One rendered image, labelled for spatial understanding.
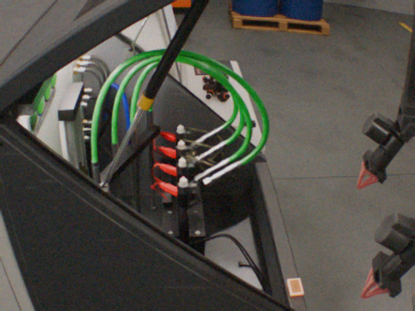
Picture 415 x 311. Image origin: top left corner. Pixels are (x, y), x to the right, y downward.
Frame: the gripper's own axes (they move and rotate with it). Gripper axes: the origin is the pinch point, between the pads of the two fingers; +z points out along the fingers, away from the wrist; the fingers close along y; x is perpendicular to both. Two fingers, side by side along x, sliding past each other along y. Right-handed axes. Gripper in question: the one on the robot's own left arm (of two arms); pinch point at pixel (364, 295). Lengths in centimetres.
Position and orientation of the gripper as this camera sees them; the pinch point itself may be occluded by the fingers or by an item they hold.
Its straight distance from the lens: 107.8
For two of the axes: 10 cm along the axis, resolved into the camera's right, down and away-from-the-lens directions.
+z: -4.4, 7.1, 5.5
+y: -1.8, 5.3, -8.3
